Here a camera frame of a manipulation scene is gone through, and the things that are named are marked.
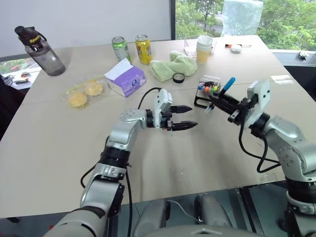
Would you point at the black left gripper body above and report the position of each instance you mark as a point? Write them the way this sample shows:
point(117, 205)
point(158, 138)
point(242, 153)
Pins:
point(167, 123)

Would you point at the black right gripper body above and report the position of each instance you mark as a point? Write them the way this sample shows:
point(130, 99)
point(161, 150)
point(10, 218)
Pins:
point(240, 113)

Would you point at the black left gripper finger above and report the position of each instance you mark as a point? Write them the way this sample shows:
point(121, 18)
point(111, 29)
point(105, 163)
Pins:
point(182, 109)
point(185, 125)

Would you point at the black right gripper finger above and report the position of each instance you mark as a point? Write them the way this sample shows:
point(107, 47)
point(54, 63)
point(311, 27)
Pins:
point(223, 106)
point(228, 100)

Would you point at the black pen with blue cap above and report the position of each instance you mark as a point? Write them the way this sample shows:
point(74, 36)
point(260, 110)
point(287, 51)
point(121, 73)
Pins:
point(229, 84)

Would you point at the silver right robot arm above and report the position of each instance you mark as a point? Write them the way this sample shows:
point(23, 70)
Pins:
point(284, 130)

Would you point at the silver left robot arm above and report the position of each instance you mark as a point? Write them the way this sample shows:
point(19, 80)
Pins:
point(123, 133)

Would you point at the black and clear pen holder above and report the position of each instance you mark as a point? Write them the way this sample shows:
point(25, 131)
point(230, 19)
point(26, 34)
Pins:
point(197, 99)

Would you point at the black tape roll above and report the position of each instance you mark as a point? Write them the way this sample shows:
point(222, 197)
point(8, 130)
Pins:
point(174, 78)

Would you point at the light green towel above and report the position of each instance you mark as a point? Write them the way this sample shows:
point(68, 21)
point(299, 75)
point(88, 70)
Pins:
point(172, 65)

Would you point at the white earbuds case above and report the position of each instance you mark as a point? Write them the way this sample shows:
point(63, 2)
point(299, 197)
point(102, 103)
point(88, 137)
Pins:
point(236, 48)

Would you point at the white paper label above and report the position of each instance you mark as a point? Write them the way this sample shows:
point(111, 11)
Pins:
point(281, 79)

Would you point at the white and yellow paper cups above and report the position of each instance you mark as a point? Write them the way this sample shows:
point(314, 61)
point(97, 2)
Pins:
point(204, 49)

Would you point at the purple and white tissue box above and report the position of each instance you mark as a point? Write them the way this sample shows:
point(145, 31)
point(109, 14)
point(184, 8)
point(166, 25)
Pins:
point(128, 81)

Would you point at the clear acrylic box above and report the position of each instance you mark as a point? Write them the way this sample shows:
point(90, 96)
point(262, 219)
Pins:
point(190, 48)

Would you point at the yellow drink can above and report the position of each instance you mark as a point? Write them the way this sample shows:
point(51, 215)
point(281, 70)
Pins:
point(143, 50)

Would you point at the yellow round bun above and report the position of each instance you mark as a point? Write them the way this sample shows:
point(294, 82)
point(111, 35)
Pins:
point(93, 88)
point(77, 100)

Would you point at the clear plastic sheet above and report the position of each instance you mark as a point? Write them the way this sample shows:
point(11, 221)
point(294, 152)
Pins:
point(240, 17)

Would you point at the green drink can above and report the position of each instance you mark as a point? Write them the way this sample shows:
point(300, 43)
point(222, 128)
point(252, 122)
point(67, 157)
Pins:
point(121, 49)

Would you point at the dark rounded robot leg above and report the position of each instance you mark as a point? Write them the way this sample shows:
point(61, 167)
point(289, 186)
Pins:
point(212, 209)
point(150, 217)

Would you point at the clear plastic bun bag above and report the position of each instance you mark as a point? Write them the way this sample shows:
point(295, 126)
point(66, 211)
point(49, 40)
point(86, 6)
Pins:
point(81, 90)

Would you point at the silver robot torso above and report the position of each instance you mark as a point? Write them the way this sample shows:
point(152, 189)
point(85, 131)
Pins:
point(202, 232)

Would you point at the grey water bottle black lid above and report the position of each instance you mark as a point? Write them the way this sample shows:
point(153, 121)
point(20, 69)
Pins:
point(47, 59)

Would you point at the grey computer mouse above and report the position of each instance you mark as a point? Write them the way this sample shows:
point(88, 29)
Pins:
point(25, 73)

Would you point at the orange and white small item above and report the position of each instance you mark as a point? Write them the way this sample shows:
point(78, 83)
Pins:
point(20, 80)

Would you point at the dark chair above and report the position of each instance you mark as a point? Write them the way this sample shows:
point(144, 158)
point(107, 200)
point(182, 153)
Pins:
point(8, 108)

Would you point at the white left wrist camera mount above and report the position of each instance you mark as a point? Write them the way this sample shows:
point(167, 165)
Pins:
point(161, 98)

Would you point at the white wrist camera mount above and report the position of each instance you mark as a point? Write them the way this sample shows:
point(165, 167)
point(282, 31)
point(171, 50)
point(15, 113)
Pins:
point(260, 98)
point(161, 98)

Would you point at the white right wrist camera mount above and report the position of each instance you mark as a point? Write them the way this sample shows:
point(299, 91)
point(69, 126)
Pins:
point(260, 98)

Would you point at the black table frame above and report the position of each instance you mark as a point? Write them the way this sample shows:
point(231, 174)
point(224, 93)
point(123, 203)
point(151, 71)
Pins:
point(249, 207)

